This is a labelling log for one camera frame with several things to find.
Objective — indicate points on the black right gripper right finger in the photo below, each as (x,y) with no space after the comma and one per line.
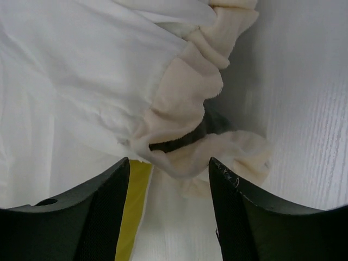
(254,224)

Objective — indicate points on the grey pillowcase with cream ruffle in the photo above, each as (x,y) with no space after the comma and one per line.
(85,83)

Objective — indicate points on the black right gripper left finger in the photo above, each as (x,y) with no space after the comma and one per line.
(82,223)

